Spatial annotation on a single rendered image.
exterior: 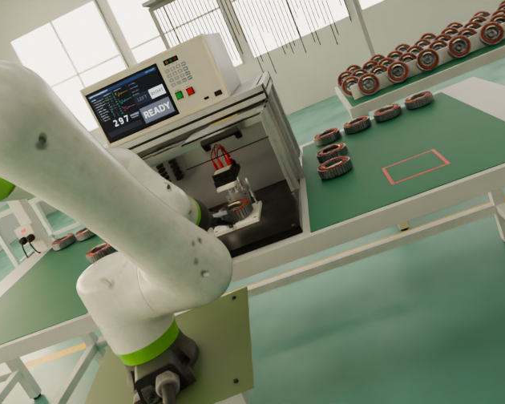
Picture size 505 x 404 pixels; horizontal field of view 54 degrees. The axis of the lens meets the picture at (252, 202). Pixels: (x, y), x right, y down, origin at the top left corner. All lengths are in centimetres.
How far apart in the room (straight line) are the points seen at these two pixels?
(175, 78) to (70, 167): 101
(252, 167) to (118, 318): 97
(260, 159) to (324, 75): 619
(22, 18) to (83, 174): 822
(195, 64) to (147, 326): 91
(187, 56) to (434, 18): 671
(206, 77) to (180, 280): 91
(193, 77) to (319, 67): 633
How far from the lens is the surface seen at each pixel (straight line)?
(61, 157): 62
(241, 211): 149
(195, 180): 179
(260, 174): 175
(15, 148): 59
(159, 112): 163
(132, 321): 92
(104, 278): 90
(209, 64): 158
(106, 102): 168
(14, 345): 166
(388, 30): 796
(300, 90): 789
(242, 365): 92
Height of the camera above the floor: 124
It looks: 17 degrees down
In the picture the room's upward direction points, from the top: 24 degrees counter-clockwise
